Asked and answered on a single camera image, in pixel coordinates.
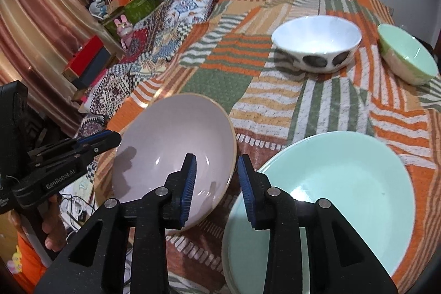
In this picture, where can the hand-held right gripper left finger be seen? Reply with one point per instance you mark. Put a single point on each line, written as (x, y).
(189, 190)

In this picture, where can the dark box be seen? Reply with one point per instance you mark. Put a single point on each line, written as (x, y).
(93, 70)

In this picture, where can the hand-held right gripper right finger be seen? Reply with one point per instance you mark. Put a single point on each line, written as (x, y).
(246, 190)

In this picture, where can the green storage box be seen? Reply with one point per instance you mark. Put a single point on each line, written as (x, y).
(137, 10)

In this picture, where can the green bowl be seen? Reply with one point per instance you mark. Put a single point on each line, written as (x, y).
(410, 53)

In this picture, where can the red box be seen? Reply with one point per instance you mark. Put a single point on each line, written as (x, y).
(86, 54)

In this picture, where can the pink bowl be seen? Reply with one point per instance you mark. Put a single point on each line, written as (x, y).
(165, 135)

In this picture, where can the striped patchwork blanket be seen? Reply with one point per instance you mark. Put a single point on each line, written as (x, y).
(275, 108)

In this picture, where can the patterned quilt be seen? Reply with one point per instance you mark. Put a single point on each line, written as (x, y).
(155, 39)

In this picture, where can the green plate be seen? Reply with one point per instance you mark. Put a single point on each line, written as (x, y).
(337, 183)

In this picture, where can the person's left hand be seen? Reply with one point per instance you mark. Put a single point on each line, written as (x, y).
(55, 225)

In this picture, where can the pink rabbit toy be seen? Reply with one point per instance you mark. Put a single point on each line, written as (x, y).
(124, 30)

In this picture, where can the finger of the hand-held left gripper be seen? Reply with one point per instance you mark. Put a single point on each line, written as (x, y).
(62, 161)
(106, 139)

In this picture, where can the white bowl with dark spots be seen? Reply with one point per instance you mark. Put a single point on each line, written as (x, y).
(317, 32)

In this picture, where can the striped curtain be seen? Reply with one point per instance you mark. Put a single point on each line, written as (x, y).
(41, 39)

